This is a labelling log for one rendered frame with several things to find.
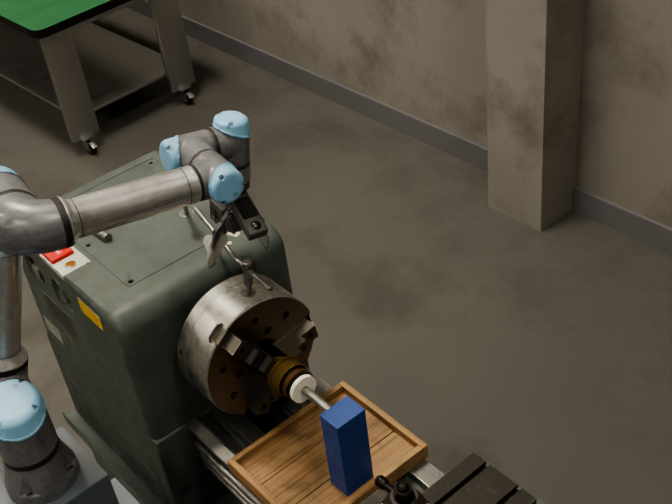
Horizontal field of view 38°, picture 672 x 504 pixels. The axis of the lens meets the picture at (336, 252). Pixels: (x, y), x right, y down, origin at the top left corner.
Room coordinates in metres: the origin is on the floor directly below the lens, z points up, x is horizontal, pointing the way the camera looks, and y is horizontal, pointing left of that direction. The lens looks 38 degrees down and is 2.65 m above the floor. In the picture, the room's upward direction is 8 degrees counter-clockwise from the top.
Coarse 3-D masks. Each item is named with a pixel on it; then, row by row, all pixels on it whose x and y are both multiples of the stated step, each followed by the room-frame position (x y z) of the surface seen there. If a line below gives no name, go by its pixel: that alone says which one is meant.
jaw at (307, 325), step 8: (304, 320) 1.75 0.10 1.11; (296, 328) 1.73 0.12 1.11; (304, 328) 1.73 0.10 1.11; (312, 328) 1.73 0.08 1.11; (280, 336) 1.72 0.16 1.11; (288, 336) 1.71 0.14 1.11; (296, 336) 1.71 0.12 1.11; (304, 336) 1.71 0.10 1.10; (312, 336) 1.73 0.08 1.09; (272, 344) 1.70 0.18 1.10; (280, 344) 1.69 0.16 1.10; (288, 344) 1.69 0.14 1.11; (296, 344) 1.68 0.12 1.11; (304, 344) 1.69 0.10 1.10; (280, 352) 1.68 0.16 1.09; (288, 352) 1.66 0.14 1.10; (296, 352) 1.66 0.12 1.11; (304, 352) 1.68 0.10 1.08; (304, 360) 1.66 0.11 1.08
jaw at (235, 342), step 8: (216, 336) 1.65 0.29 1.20; (224, 336) 1.64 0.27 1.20; (232, 336) 1.64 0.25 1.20; (224, 344) 1.63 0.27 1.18; (232, 344) 1.62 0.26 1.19; (240, 344) 1.61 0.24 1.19; (248, 344) 1.62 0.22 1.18; (256, 344) 1.68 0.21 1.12; (232, 352) 1.61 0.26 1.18; (240, 352) 1.61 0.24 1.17; (248, 352) 1.62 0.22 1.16; (256, 352) 1.62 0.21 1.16; (264, 352) 1.64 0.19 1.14; (248, 360) 1.61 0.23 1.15; (256, 360) 1.61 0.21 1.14; (264, 360) 1.62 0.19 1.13; (272, 360) 1.61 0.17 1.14; (264, 368) 1.60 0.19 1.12
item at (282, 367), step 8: (280, 360) 1.62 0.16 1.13; (288, 360) 1.62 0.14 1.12; (296, 360) 1.63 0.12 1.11; (272, 368) 1.60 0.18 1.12; (280, 368) 1.60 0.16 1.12; (288, 368) 1.59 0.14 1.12; (296, 368) 1.60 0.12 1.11; (304, 368) 1.61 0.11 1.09; (272, 376) 1.59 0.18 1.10; (280, 376) 1.58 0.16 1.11; (288, 376) 1.57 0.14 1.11; (296, 376) 1.57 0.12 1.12; (312, 376) 1.59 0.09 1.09; (272, 384) 1.59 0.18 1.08; (280, 384) 1.57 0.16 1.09; (288, 384) 1.56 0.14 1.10; (280, 392) 1.57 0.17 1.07; (288, 392) 1.55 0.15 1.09
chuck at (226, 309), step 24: (240, 288) 1.76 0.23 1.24; (264, 288) 1.76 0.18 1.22; (216, 312) 1.70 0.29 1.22; (240, 312) 1.67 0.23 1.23; (264, 312) 1.70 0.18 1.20; (288, 312) 1.74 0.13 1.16; (192, 336) 1.68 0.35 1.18; (240, 336) 1.66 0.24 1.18; (264, 336) 1.70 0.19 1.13; (192, 360) 1.65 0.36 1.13; (216, 360) 1.62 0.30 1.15; (240, 360) 1.65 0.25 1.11; (216, 384) 1.61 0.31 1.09; (240, 384) 1.64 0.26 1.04; (240, 408) 1.64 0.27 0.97
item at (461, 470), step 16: (464, 464) 1.38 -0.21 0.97; (480, 464) 1.38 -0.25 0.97; (448, 480) 1.35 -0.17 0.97; (464, 480) 1.34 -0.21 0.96; (480, 480) 1.33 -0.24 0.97; (496, 480) 1.33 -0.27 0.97; (512, 480) 1.32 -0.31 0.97; (432, 496) 1.31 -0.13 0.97; (448, 496) 1.32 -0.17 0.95; (464, 496) 1.30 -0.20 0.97; (480, 496) 1.29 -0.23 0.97; (496, 496) 1.29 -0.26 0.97; (512, 496) 1.28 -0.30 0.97; (528, 496) 1.28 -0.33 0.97
